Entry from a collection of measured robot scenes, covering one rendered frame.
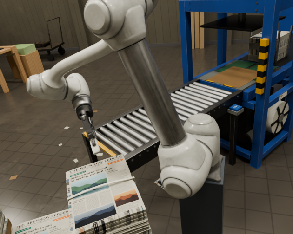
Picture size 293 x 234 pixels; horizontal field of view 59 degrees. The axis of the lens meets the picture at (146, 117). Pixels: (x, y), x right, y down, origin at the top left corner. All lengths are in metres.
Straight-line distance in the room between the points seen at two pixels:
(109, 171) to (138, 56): 0.59
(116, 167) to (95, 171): 0.10
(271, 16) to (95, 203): 1.76
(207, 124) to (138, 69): 0.40
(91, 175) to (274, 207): 1.70
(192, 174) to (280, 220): 1.59
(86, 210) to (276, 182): 2.00
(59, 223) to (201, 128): 0.82
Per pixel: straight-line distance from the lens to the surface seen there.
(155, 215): 2.39
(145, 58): 0.83
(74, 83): 1.29
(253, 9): 2.27
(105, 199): 1.10
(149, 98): 0.85
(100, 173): 1.22
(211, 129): 1.07
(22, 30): 9.48
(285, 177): 2.80
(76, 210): 1.10
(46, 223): 1.45
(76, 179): 1.24
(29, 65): 6.50
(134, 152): 1.73
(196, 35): 6.80
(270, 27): 2.22
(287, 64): 3.15
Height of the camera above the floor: 1.83
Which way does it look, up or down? 29 degrees down
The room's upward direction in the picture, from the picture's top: 8 degrees counter-clockwise
